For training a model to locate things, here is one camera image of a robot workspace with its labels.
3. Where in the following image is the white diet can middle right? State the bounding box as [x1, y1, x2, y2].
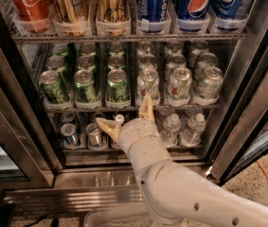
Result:
[193, 52, 218, 81]

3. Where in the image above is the white diet can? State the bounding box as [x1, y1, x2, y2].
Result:
[195, 66, 223, 99]
[163, 42, 182, 58]
[136, 42, 154, 58]
[138, 54, 157, 70]
[136, 67, 159, 100]
[186, 40, 209, 68]
[193, 52, 218, 81]
[164, 53, 187, 81]
[167, 66, 192, 100]

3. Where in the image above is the top wire shelf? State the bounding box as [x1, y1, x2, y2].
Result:
[12, 33, 251, 44]

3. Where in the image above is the left glass fridge door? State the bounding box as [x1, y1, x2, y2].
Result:
[0, 46, 54, 189]

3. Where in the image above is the white diet can back right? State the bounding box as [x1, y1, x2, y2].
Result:
[186, 40, 209, 68]

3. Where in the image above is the green can column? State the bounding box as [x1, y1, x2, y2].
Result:
[108, 54, 126, 70]
[74, 69, 97, 103]
[77, 55, 97, 72]
[107, 69, 130, 103]
[79, 43, 97, 57]
[108, 43, 125, 56]

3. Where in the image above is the blue pepsi can left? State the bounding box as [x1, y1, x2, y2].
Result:
[137, 0, 169, 32]

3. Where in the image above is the clear plastic bin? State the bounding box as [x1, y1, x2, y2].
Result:
[84, 203, 158, 227]

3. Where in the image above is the right open fridge door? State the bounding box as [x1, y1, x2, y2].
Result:
[207, 16, 268, 184]

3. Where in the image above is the silver can bottom front right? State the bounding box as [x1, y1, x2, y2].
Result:
[86, 123, 104, 150]

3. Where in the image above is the middle wire shelf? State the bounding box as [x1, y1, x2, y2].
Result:
[45, 104, 222, 114]

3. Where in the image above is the white diet can middle centre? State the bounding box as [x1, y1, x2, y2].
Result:
[164, 53, 187, 81]

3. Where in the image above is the green can front left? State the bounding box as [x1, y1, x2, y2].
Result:
[39, 70, 69, 104]

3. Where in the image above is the blue pepsi can middle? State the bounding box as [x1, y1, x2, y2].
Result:
[176, 0, 209, 33]

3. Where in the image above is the clear water bottle right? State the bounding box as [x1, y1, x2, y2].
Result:
[180, 113, 206, 147]

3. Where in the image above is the silver can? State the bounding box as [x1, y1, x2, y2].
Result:
[86, 123, 104, 150]
[61, 113, 76, 124]
[61, 123, 80, 148]
[91, 112, 106, 120]

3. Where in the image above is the steel fridge base grille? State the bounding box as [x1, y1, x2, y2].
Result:
[4, 166, 143, 216]

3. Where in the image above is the gold can left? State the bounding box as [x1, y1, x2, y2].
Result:
[53, 0, 88, 36]

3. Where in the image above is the silver can bottom front left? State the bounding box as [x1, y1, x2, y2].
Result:
[61, 123, 80, 148]

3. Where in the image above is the white diet can back left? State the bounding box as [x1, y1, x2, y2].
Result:
[136, 42, 154, 58]

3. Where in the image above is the white diet can front right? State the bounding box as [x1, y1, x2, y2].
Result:
[195, 66, 223, 99]

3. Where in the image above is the wire shelf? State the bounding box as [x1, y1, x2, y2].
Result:
[45, 104, 222, 114]
[12, 33, 251, 44]

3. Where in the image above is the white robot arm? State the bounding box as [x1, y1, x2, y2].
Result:
[97, 96, 268, 227]

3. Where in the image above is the green can middle left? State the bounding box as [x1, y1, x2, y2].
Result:
[45, 55, 73, 87]

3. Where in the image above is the silver can bottom back right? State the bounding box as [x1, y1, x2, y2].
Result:
[91, 112, 106, 120]

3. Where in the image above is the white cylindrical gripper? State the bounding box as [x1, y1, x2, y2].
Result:
[96, 94, 159, 154]

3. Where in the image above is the white diet can back centre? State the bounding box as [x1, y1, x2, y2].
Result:
[163, 42, 182, 58]

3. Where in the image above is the green can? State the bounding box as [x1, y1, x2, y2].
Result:
[45, 55, 73, 87]
[50, 44, 70, 59]
[39, 70, 69, 104]

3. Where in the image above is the white diet can middle left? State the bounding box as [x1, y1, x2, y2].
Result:
[138, 54, 157, 70]

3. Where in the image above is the gold can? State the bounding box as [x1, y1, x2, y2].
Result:
[53, 0, 88, 36]
[98, 0, 129, 35]

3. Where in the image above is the brown tea bottle left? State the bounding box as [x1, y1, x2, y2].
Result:
[111, 113, 126, 149]

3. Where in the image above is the gold can right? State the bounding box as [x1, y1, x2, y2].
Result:
[98, 0, 129, 35]

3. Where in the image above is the white diet can front middle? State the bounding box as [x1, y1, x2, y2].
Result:
[167, 66, 192, 100]

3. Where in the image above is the green can back left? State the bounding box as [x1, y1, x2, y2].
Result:
[50, 44, 70, 59]

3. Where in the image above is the white diet can front left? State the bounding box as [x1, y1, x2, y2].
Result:
[136, 67, 159, 100]

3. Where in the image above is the silver can bottom back left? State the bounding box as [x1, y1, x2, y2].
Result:
[61, 113, 76, 124]

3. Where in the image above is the blue pepsi can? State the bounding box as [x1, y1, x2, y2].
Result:
[176, 0, 209, 33]
[137, 0, 169, 32]
[215, 0, 254, 31]

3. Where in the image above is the blue pepsi can right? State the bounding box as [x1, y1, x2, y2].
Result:
[215, 0, 254, 31]

